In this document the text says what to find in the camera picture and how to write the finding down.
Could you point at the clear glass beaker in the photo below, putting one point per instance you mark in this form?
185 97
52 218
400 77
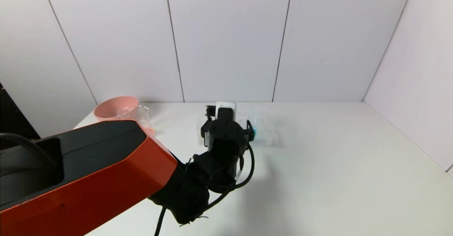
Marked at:
143 117

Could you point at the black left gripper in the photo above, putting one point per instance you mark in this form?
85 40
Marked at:
204 135

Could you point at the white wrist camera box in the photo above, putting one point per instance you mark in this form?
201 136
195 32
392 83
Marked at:
225 105

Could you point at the clear acrylic test tube rack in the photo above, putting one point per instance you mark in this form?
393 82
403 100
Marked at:
265 133

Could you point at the test tube with blue pigment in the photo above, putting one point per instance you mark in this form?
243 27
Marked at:
254 133

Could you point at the orange and black left arm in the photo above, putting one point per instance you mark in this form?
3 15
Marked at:
88 172

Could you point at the pink bowl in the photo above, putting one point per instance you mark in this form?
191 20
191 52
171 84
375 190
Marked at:
113 110

